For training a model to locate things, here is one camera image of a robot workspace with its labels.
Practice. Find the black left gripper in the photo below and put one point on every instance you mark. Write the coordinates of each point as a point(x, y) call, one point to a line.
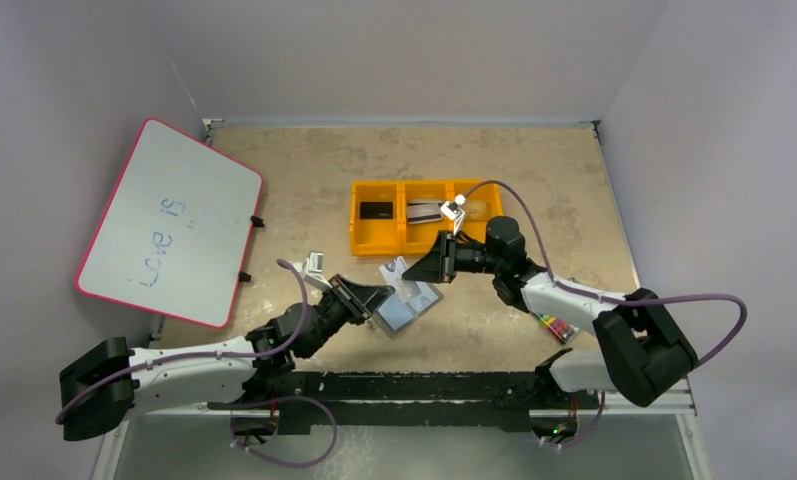
point(363, 298)

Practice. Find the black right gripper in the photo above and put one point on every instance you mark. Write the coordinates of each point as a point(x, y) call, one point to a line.
point(448, 256)

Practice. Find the grey leather card holder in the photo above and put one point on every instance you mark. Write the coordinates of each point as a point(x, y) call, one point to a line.
point(408, 303)

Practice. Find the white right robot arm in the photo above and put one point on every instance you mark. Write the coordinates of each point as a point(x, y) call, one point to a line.
point(642, 351)

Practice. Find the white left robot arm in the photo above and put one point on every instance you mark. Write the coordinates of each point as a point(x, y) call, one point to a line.
point(112, 382)

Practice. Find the silver striped card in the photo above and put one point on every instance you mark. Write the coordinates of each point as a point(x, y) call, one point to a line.
point(420, 211)

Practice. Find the black card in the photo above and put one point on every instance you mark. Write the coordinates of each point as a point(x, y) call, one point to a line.
point(376, 210)

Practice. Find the yellow middle bin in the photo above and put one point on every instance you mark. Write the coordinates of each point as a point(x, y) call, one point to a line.
point(417, 239)

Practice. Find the yellow bin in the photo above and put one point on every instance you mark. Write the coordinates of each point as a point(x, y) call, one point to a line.
point(417, 239)
point(374, 237)
point(482, 204)

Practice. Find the yellow left bin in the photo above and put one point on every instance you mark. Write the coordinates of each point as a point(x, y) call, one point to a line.
point(374, 237)

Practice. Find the yellow right bin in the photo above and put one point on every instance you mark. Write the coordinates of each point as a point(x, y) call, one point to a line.
point(482, 204)

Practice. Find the black whiteboard clip upper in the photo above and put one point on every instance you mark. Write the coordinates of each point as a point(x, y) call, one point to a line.
point(257, 221)

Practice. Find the coloured marker pack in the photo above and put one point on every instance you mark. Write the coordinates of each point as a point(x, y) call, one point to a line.
point(562, 331)

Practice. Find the pink framed whiteboard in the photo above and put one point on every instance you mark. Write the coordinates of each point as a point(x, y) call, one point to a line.
point(173, 237)

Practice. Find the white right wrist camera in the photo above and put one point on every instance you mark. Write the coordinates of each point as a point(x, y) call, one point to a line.
point(455, 212)

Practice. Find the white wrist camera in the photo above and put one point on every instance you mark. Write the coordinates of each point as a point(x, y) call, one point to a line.
point(455, 212)
point(313, 272)

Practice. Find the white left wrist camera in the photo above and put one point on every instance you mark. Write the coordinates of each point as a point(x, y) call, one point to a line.
point(313, 272)

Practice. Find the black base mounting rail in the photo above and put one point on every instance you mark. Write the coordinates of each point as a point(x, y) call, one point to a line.
point(510, 401)

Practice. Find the aluminium frame rail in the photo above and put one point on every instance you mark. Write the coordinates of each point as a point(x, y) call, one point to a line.
point(615, 440)

